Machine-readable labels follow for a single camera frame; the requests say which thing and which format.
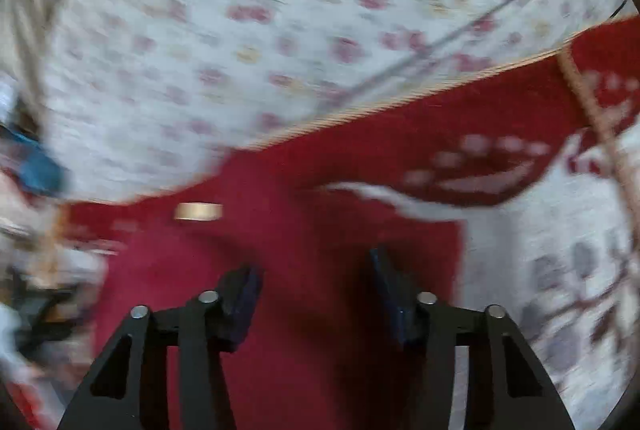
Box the white and red fleece blanket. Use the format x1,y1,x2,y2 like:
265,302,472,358
0,16,640,430

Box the floral bed sheet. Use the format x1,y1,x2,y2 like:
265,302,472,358
37,0,636,205

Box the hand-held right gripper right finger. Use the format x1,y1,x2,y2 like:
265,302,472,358
369,247,576,430

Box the blue plastic bag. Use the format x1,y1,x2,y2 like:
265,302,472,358
0,130,70,199

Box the dark red fleece garment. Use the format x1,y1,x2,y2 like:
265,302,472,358
92,160,468,430

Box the black cable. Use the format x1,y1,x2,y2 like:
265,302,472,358
345,0,568,98

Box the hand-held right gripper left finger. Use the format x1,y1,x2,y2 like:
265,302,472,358
57,264,264,430

